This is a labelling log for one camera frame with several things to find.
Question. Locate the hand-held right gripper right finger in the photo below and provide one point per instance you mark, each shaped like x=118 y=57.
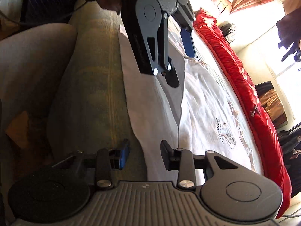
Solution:
x=164 y=155

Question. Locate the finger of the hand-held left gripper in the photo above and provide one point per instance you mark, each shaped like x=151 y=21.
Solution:
x=172 y=77
x=188 y=42

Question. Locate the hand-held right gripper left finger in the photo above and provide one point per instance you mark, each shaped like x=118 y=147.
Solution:
x=124 y=154

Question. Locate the white printed t-shirt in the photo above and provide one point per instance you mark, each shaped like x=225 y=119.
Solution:
x=207 y=103

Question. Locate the grey backpack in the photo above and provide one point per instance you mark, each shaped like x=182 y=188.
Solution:
x=228 y=31

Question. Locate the red quilt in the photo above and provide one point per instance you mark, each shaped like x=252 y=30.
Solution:
x=235 y=75

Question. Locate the black draped garment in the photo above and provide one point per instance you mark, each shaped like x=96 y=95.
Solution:
x=263 y=86

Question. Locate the person's blue striped clothing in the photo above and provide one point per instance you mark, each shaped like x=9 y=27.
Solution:
x=49 y=2

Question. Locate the dark garment hanging by window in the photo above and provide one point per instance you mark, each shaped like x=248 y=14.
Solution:
x=289 y=26

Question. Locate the orange draped garment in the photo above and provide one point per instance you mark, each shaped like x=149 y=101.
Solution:
x=272 y=106

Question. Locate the dark jacket with round badge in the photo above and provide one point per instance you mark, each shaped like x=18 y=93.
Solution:
x=289 y=143

